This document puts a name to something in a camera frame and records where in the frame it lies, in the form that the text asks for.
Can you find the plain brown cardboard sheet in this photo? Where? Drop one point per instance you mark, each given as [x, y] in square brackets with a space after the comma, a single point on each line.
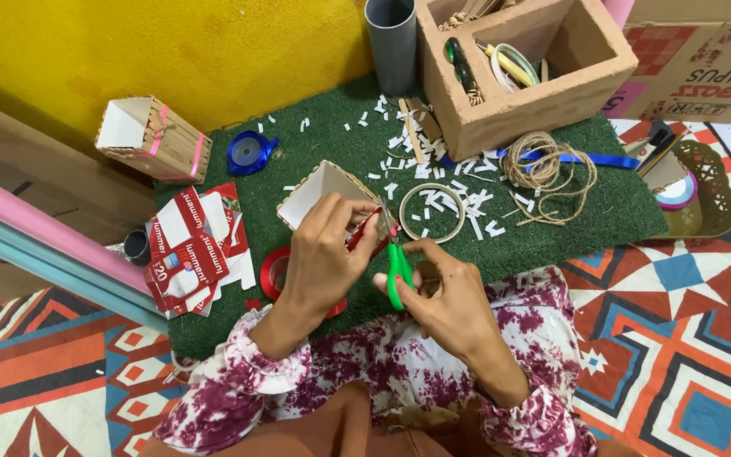
[35, 165]

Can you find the printed cardboard carton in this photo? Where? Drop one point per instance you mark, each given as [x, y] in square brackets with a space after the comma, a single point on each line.
[702, 70]

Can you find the loose wooden sticks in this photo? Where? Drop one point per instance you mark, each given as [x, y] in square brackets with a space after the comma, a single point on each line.
[415, 127]

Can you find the pink paper roll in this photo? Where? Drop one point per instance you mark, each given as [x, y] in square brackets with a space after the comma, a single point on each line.
[42, 222]

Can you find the purple white tape roll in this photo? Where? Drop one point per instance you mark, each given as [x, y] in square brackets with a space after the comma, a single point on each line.
[679, 193]

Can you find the scattered white paper scraps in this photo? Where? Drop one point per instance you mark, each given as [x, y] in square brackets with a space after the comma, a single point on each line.
[432, 158]

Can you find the bundle of wooden sticks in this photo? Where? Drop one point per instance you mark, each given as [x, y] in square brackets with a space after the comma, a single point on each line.
[467, 12]

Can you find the blue ribbon strip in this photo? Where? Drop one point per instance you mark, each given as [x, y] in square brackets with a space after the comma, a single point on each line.
[600, 158]

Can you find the red ribbon roll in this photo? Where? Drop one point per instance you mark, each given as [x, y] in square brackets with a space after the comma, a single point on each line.
[271, 273]

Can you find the plain popsicle stick box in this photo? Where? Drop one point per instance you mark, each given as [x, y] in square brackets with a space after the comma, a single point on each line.
[315, 190]

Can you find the brown cardboard organizer box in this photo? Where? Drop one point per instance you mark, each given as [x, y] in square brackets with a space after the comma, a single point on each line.
[530, 114]

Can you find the black craft knife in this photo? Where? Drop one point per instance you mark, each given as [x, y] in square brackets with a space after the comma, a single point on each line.
[660, 149]

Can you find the red ribbon strip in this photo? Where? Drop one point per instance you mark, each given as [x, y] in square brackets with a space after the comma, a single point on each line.
[360, 235]

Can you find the green turf mat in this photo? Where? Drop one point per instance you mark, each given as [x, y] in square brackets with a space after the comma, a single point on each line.
[340, 139]

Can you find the small dark metal can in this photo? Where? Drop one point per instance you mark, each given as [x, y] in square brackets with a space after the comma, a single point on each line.
[137, 247]

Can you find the blue ribbon roll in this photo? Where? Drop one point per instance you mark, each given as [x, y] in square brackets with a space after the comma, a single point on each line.
[248, 152]

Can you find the gold doily tray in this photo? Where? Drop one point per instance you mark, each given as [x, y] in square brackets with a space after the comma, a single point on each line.
[714, 190]

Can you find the jute twine bundle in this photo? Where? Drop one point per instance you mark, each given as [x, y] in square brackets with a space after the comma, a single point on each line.
[546, 168]

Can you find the colourful patterned floor mat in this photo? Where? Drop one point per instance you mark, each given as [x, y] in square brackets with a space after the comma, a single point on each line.
[670, 330]

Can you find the person's tie-dye dress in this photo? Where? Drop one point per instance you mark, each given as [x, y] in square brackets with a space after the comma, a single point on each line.
[391, 368]

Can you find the light blue paper roll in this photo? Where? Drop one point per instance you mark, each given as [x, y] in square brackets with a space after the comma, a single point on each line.
[54, 270]

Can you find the person's right hand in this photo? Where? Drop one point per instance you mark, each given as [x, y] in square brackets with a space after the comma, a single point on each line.
[454, 304]

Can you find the grey plastic pipe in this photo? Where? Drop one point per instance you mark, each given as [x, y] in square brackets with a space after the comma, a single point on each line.
[393, 51]

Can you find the pink-banded popsicle stick box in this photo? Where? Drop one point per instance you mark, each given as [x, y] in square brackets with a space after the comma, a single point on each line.
[162, 143]

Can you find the person's left hand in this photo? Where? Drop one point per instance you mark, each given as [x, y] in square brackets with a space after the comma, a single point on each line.
[318, 266]

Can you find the yellow glue stick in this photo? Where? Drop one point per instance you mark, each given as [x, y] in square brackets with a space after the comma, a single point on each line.
[505, 63]

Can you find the flattened red white cartons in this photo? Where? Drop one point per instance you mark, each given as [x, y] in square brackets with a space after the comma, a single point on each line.
[191, 254]

